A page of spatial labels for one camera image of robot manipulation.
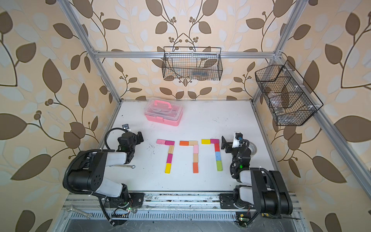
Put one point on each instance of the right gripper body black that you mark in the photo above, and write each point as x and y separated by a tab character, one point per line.
229	145

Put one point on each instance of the red-orange block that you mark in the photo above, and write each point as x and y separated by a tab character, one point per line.
195	168

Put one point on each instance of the magenta block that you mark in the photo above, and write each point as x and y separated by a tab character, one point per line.
214	141
169	158
170	143

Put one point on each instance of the green block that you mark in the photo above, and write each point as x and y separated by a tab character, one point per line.
219	166

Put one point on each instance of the orange block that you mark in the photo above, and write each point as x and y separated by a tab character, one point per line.
184	143

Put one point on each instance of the blue block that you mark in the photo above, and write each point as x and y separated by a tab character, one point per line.
217	156

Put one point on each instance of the small silver wrench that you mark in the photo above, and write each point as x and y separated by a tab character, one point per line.
126	166

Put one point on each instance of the back wire basket black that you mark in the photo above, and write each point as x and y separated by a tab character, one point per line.
191	62

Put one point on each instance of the light pink block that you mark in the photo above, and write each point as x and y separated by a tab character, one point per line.
161	141
195	149

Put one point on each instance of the white tape roll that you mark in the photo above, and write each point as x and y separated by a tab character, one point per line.
252	148

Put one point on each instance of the pink plastic toolbox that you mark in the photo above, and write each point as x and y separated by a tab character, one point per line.
163	111

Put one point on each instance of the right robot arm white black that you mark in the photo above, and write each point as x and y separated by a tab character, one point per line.
259	187

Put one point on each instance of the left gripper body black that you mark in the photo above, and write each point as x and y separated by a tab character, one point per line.
135	141

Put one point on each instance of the large silver wrench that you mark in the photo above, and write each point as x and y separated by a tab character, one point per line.
71	208

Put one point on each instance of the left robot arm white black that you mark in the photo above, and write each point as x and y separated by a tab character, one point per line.
85	173

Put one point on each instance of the yellow black screwdriver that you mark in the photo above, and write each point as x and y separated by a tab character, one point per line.
266	215

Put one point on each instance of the red block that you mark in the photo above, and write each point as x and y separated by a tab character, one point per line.
217	147

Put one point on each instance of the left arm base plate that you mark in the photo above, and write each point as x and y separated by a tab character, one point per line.
132	199

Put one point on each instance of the wooden block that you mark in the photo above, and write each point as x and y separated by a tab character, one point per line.
195	158
193	143
171	149

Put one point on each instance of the wire basket black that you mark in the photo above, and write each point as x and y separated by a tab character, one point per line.
191	62
290	99

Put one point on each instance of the yellow block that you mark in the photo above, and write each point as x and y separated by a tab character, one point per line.
168	168
206	141

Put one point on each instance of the right wire basket black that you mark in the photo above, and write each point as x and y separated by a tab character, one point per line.
290	99

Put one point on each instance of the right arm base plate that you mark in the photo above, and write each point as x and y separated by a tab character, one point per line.
228	201

